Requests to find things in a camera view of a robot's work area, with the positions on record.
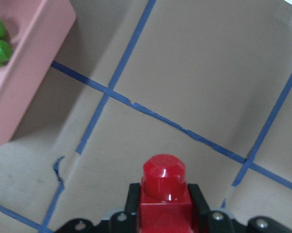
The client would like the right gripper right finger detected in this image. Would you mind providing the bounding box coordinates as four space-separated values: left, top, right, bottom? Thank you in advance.
187 183 292 233

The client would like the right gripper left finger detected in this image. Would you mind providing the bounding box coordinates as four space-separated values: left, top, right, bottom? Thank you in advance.
56 183 141 233

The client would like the red toy block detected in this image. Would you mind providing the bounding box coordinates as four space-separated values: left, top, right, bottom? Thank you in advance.
139 154 193 233

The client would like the pink plastic box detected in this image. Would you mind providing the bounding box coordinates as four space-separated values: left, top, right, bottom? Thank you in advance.
0 0 76 146

